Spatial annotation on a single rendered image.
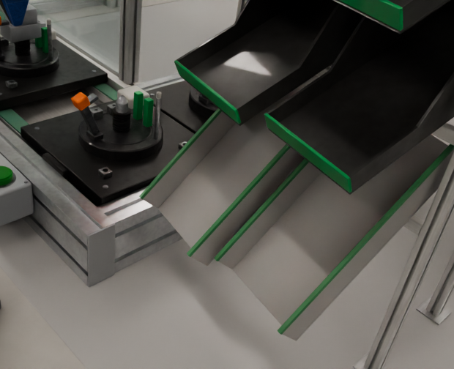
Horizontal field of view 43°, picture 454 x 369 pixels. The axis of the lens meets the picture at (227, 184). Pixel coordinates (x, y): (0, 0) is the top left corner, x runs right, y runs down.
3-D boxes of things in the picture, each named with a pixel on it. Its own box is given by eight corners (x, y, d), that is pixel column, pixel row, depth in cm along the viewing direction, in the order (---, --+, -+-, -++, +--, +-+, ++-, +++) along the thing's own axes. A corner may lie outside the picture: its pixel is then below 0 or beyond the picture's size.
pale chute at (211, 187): (207, 266, 74) (188, 255, 70) (157, 208, 82) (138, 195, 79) (358, 102, 72) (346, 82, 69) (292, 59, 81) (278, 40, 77)
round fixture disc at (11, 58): (7, 83, 109) (6, 74, 108) (-26, 56, 117) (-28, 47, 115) (72, 68, 118) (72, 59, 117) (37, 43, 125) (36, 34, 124)
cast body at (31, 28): (12, 43, 111) (8, 7, 107) (0, 35, 113) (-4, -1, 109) (50, 35, 116) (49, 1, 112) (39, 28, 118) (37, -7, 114)
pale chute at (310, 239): (296, 342, 66) (280, 334, 62) (231, 268, 74) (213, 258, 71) (467, 157, 64) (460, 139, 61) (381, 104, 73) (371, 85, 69)
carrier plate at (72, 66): (-5, 111, 104) (-6, 100, 103) (-61, 61, 117) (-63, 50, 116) (108, 82, 119) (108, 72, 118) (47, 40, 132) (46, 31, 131)
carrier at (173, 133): (101, 209, 86) (102, 137, 79) (20, 136, 99) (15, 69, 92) (219, 159, 101) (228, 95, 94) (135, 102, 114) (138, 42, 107)
